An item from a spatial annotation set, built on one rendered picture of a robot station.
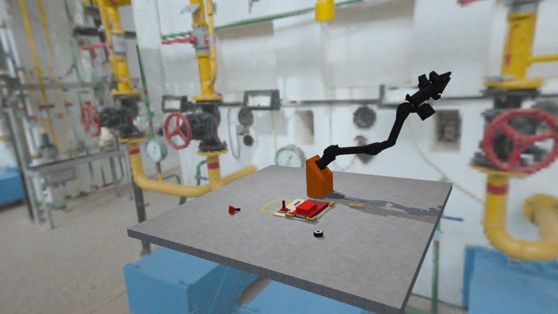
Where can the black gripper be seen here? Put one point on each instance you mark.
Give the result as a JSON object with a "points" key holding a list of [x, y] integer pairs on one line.
{"points": [[439, 83]]}

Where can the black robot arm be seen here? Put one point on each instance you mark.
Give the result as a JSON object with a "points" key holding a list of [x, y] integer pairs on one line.
{"points": [[403, 110]]}

